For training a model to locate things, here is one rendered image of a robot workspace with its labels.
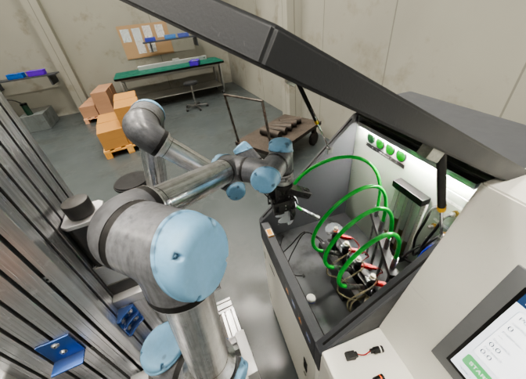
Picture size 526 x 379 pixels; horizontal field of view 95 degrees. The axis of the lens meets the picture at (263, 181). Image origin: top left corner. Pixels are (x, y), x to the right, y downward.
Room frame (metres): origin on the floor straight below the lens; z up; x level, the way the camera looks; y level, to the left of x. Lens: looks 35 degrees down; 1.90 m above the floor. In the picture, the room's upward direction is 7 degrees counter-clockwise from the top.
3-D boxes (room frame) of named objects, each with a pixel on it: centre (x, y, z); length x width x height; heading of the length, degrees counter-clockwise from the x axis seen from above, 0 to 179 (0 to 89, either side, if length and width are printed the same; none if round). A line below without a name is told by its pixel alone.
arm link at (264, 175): (0.59, -0.01, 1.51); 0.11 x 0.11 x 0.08; 63
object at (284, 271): (0.65, -0.06, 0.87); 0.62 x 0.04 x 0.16; 14
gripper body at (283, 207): (0.67, -0.06, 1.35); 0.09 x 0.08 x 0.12; 104
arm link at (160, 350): (0.27, 0.28, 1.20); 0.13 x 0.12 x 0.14; 63
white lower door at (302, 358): (0.65, -0.04, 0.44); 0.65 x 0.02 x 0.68; 14
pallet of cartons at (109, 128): (4.63, 2.57, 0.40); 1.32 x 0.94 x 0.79; 19
